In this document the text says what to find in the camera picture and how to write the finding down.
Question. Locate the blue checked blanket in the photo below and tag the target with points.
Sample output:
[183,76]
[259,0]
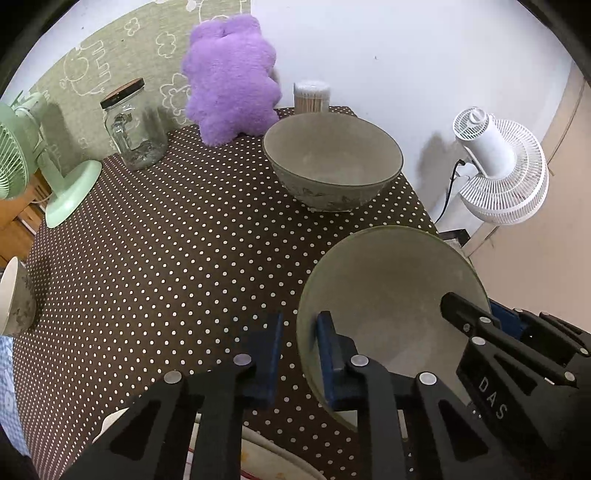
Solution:
[7,392]

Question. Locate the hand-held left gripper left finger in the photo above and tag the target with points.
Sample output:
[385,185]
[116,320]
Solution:
[265,364]

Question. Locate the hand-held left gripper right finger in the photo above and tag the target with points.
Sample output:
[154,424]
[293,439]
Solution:
[330,364]

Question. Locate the glass jar with lid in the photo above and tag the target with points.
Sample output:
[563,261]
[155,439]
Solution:
[134,134]

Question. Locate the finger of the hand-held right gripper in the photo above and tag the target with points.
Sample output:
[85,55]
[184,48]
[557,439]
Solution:
[466,314]
[508,321]

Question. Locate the brown polka dot tablecloth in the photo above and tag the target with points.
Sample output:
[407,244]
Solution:
[184,254]

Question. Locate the red rimmed floral plate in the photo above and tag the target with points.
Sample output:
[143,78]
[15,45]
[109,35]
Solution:
[263,466]

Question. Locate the purple plush toy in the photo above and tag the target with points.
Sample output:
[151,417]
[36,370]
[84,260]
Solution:
[231,78]

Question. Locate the white fan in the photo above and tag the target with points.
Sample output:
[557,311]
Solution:
[498,157]

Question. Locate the green desk fan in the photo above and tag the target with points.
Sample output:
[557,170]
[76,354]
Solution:
[64,194]

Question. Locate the toothpick container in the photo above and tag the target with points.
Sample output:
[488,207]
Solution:
[311,99]

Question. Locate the beige door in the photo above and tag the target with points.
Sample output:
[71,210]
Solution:
[554,207]

